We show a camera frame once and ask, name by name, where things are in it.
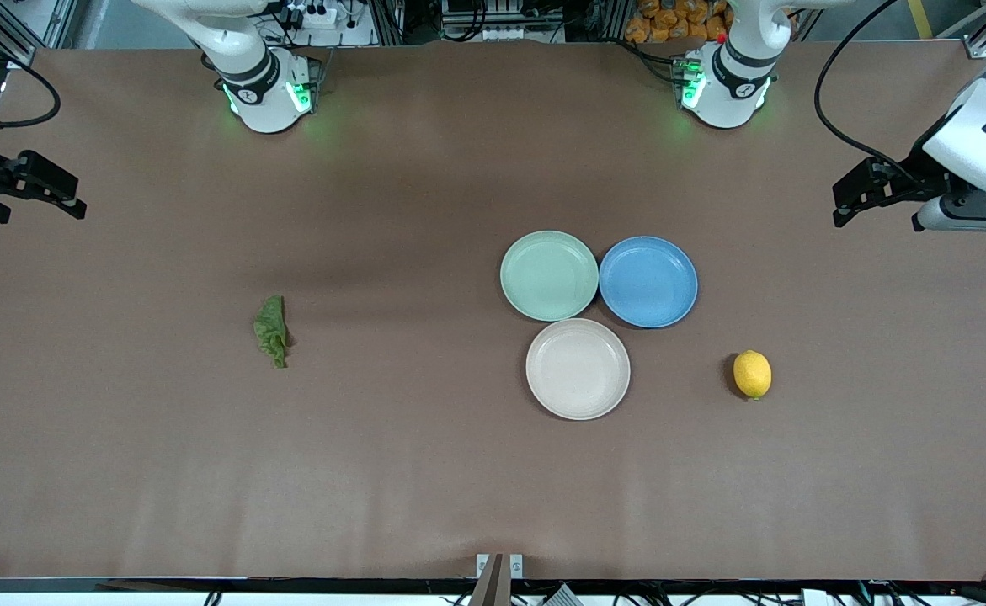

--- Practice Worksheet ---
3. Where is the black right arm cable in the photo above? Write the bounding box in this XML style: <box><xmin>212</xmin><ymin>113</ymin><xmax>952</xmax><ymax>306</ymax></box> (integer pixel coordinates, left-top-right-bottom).
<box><xmin>0</xmin><ymin>24</ymin><xmax>62</xmax><ymax>130</ymax></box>

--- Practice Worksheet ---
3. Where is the metal table edge bracket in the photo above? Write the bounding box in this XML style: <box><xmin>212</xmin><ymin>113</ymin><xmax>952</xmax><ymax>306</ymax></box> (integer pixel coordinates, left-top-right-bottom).
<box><xmin>476</xmin><ymin>553</ymin><xmax>525</xmax><ymax>581</ymax></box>

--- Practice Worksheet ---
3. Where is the blue plate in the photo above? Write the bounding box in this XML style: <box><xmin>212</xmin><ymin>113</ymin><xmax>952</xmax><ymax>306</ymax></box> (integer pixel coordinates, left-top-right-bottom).
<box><xmin>599</xmin><ymin>236</ymin><xmax>700</xmax><ymax>329</ymax></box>

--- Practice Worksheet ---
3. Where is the yellow lemon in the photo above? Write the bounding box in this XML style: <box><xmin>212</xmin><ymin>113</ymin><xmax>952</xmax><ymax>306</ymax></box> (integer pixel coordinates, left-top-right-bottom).
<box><xmin>733</xmin><ymin>349</ymin><xmax>773</xmax><ymax>401</ymax></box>

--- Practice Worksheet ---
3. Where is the green lettuce leaf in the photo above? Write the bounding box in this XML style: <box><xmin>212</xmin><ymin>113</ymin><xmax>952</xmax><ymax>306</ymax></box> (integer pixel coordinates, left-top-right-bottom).
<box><xmin>253</xmin><ymin>294</ymin><xmax>290</xmax><ymax>369</ymax></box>

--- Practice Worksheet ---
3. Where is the bag of orange snacks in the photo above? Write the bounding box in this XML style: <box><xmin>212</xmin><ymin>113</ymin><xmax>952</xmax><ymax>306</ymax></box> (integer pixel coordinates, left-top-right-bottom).
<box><xmin>624</xmin><ymin>0</ymin><xmax>730</xmax><ymax>45</ymax></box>

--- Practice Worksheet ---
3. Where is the light green plate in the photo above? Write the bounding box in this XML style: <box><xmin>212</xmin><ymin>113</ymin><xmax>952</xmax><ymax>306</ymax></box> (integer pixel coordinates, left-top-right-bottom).
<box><xmin>499</xmin><ymin>230</ymin><xmax>600</xmax><ymax>322</ymax></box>

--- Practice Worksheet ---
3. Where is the white power strip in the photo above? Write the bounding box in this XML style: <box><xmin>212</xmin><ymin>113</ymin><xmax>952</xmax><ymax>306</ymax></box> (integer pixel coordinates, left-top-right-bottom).
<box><xmin>278</xmin><ymin>0</ymin><xmax>376</xmax><ymax>47</ymax></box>

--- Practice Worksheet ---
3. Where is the beige plate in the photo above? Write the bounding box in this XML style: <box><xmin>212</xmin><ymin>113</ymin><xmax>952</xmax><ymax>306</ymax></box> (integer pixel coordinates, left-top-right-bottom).
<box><xmin>525</xmin><ymin>317</ymin><xmax>632</xmax><ymax>422</ymax></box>

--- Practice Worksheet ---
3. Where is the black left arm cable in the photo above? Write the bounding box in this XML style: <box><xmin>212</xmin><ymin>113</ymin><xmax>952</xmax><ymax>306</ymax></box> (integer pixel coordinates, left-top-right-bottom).
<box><xmin>813</xmin><ymin>0</ymin><xmax>923</xmax><ymax>183</ymax></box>

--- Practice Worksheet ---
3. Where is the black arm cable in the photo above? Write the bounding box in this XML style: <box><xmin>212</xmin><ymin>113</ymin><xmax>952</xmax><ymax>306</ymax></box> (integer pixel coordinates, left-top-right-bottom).
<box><xmin>813</xmin><ymin>0</ymin><xmax>923</xmax><ymax>183</ymax></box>
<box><xmin>0</xmin><ymin>24</ymin><xmax>62</xmax><ymax>130</ymax></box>

